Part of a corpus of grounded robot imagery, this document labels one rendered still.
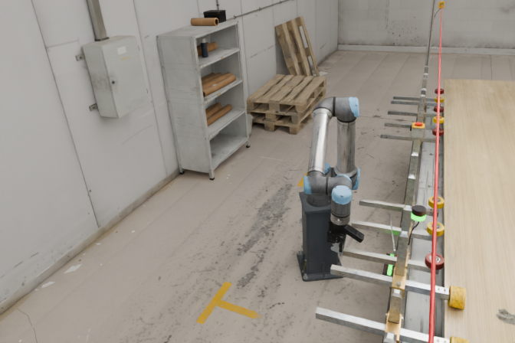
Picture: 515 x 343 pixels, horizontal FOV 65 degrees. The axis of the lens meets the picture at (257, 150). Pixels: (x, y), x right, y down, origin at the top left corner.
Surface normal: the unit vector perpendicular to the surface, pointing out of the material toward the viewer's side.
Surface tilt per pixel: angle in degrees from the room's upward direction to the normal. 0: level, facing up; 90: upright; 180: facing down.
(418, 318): 0
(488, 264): 0
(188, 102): 90
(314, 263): 90
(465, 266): 0
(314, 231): 90
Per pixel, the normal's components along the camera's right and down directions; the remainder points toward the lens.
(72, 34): 0.89, 0.14
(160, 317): -0.07, -0.90
